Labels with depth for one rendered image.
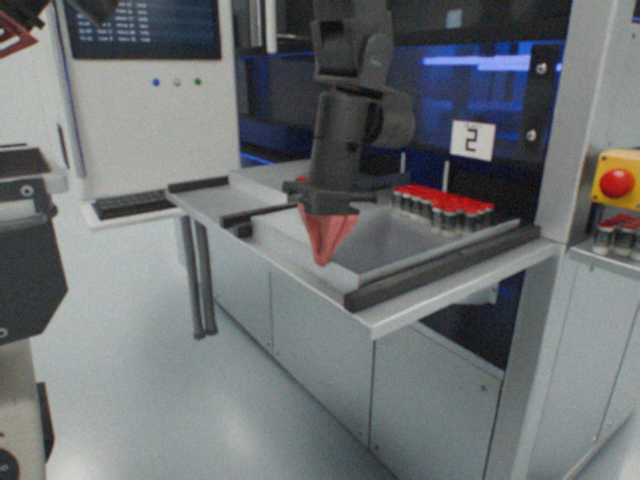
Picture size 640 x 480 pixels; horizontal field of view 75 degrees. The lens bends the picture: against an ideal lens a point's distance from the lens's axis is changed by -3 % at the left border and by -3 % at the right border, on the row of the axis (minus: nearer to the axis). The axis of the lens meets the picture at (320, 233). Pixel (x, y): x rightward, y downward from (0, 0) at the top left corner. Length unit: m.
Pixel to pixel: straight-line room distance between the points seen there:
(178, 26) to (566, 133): 1.02
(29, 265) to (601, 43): 0.74
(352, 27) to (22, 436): 0.56
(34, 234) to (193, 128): 0.94
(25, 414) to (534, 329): 0.75
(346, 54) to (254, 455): 1.29
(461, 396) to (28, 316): 0.81
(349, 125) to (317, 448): 1.21
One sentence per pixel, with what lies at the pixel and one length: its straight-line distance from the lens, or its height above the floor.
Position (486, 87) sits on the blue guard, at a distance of 0.81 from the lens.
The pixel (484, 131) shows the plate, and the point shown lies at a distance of 0.81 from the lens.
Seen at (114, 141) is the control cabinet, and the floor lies 0.96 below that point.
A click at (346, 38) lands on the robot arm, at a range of 0.48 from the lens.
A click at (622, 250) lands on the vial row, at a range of 0.77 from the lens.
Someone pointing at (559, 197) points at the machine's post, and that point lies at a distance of 0.75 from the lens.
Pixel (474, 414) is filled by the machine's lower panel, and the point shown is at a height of 0.46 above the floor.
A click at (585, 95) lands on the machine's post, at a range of 0.73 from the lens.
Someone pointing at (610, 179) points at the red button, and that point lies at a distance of 0.68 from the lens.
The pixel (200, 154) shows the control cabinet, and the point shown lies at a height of 0.90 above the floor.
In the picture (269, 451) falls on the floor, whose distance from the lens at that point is 1.53.
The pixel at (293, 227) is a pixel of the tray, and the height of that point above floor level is 0.88.
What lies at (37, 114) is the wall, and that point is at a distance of 5.85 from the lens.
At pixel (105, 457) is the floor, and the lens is 1.65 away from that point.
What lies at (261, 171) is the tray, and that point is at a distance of 1.08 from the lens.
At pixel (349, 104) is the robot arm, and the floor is 1.10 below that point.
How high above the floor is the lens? 1.13
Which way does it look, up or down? 21 degrees down
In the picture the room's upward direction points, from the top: straight up
